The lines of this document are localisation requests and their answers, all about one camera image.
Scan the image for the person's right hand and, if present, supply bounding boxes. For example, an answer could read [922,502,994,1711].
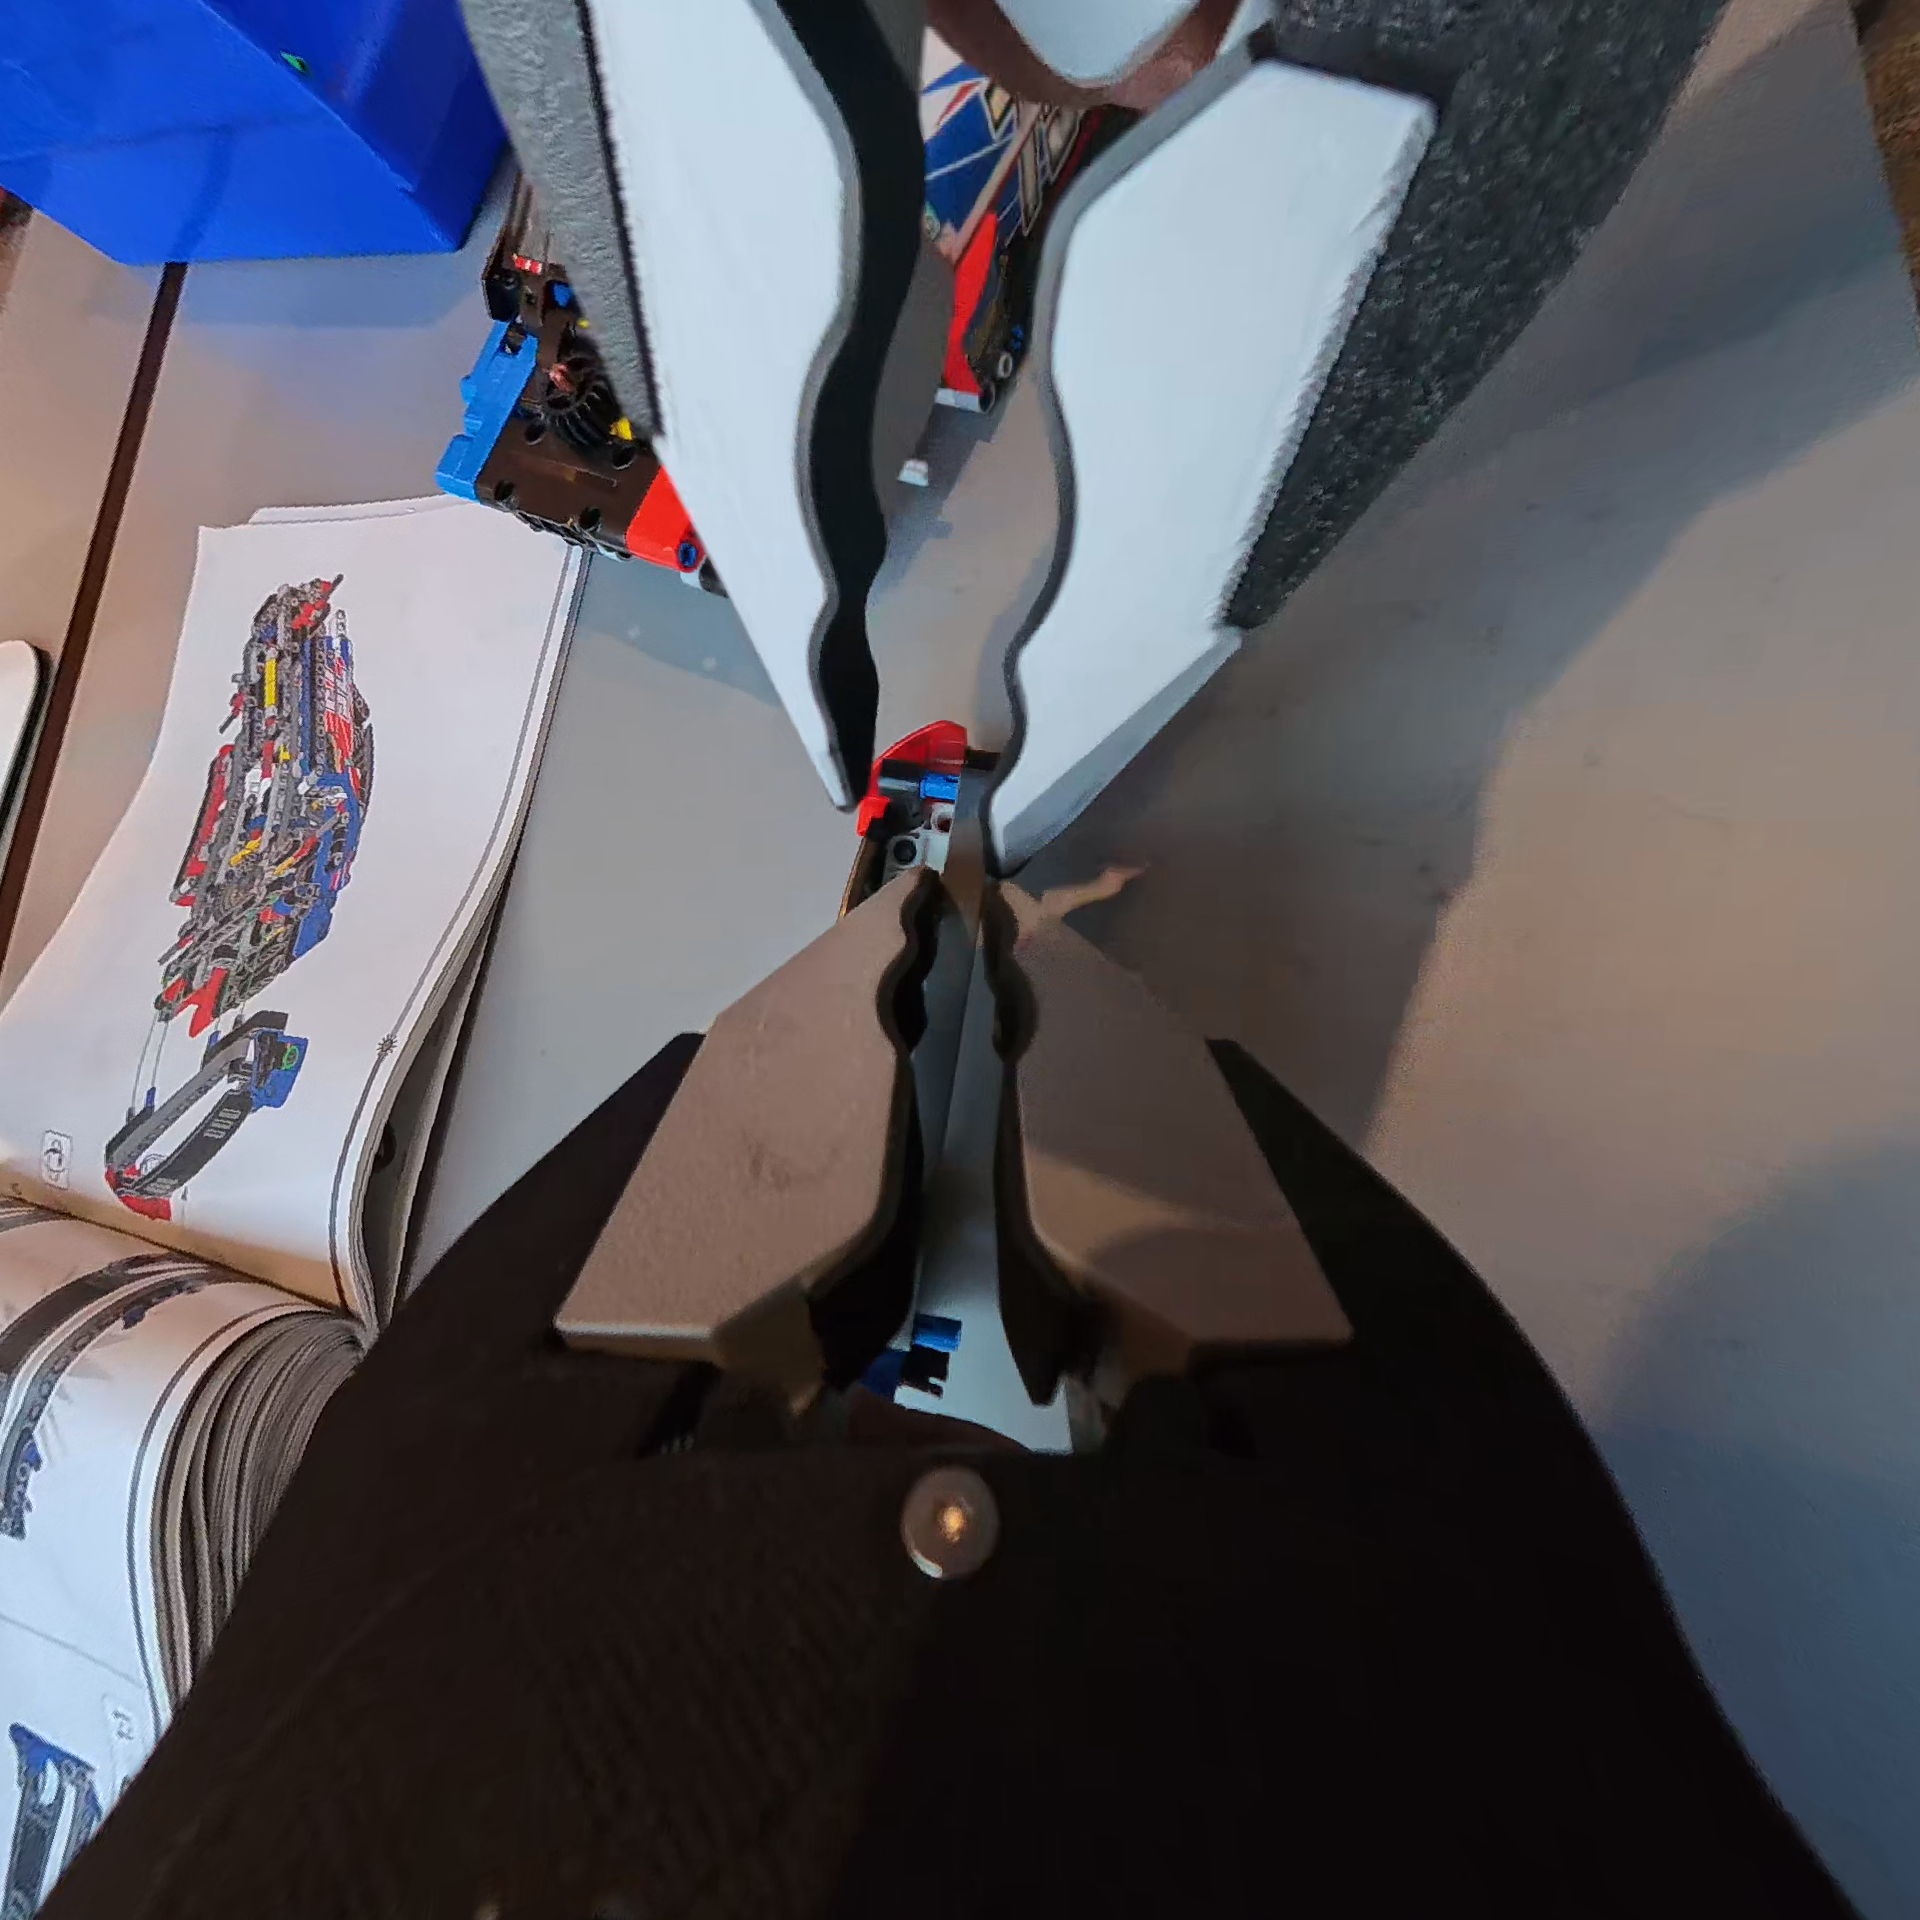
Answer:
[927,0,1277,115]

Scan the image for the long dark toy beam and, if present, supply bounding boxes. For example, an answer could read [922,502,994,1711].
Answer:
[916,839,1003,1353]

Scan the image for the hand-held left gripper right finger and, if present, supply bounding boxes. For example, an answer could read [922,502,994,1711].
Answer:
[978,883,1355,1405]

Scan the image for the blue box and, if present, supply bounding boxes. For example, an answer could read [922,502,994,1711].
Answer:
[0,0,513,267]

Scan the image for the white adjoining table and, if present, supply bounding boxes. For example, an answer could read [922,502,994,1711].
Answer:
[0,210,183,965]

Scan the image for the open building instruction booklet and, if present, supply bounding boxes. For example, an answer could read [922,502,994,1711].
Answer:
[0,497,592,1920]

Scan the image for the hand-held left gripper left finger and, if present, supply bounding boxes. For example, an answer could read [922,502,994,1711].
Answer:
[555,871,945,1398]

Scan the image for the grey desk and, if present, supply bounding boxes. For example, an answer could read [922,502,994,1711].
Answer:
[0,0,1920,1920]

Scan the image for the white rounded tray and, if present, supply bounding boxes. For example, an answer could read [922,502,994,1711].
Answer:
[0,639,48,850]

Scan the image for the red blue toy brick car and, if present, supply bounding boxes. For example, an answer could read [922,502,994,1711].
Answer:
[434,0,1141,601]

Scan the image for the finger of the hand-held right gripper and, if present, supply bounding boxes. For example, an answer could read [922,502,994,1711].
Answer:
[582,0,930,815]
[982,57,1441,875]

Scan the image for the black panel toy brick assembly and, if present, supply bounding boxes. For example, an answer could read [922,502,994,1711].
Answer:
[834,719,1010,1405]

